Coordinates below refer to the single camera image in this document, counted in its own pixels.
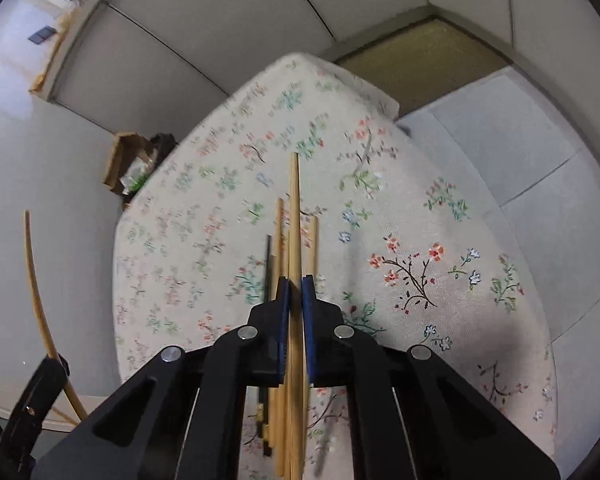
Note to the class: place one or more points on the black chopstick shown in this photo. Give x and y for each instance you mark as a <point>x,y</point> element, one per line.
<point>268,270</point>

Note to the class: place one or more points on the brown door mat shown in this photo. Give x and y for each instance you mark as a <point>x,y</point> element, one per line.
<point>430,60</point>

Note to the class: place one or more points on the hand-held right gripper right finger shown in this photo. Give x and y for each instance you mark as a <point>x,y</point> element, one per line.
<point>308,312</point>

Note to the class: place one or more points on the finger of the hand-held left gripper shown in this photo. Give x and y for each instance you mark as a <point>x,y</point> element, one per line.
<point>42,385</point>

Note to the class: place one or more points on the dark wall outlet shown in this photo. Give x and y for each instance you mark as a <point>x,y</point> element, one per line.
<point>43,35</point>

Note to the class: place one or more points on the long wooden chopstick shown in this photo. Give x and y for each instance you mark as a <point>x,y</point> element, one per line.
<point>294,200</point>
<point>279,230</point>
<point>27,232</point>

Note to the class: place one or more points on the black trash bin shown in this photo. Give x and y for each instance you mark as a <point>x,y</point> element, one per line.
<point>162,142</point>

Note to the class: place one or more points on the white kitchen base cabinets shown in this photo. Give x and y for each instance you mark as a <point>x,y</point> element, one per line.
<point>205,20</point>

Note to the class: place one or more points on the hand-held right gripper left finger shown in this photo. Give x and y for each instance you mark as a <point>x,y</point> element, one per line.
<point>282,312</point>

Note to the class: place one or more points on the floral tablecloth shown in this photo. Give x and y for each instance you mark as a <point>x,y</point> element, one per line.
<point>405,210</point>

